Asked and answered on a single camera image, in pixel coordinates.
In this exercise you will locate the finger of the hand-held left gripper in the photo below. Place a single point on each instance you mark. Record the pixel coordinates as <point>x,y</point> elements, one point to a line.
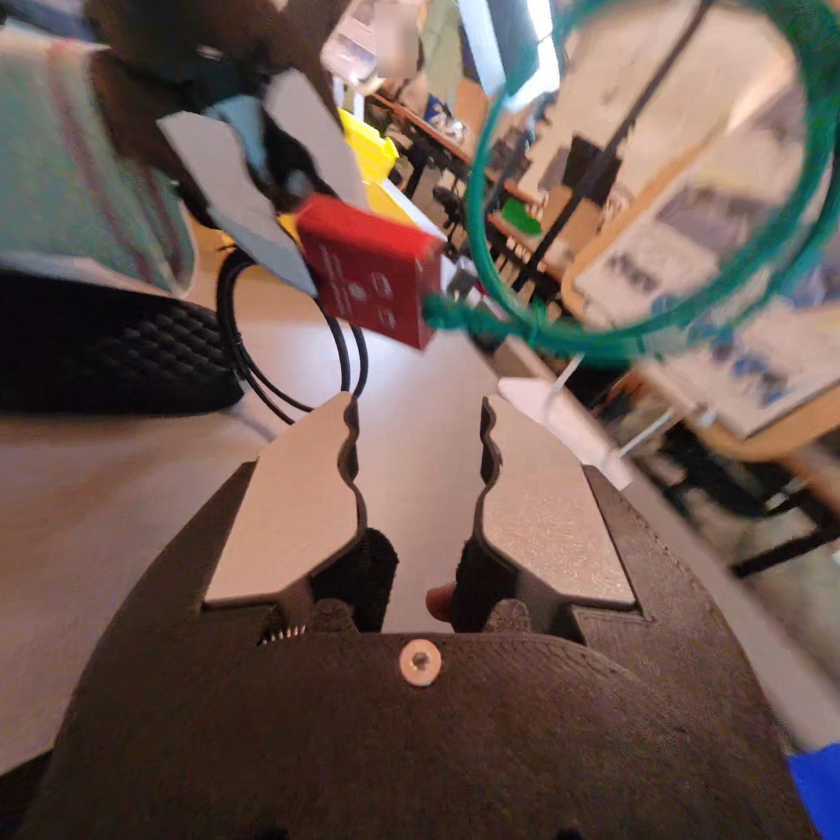
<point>308,124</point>
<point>223,177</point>

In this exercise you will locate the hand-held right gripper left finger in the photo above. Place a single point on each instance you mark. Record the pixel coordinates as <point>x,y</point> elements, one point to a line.
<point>289,518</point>

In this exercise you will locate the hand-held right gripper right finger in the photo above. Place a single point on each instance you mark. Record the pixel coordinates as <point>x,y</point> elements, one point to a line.
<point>551,525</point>

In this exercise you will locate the yellow plastic bin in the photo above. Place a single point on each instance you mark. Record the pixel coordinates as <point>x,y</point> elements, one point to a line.
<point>367,148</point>

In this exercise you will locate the red ethernet splitter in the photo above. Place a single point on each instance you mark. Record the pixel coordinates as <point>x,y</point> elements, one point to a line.
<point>367,262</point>

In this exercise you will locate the grey desk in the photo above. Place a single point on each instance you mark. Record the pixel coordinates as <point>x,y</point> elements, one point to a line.
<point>420,426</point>

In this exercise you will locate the black wrist rest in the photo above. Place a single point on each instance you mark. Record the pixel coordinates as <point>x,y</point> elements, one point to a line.
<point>118,348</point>

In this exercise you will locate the green plastic bin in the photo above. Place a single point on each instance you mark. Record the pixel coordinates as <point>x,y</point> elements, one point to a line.
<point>522,216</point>

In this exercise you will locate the blue plastic bin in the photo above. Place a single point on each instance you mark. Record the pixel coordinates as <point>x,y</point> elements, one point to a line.
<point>817,794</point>

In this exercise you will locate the instruction board with wooden frame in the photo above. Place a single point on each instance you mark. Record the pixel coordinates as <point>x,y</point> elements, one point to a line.
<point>689,262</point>

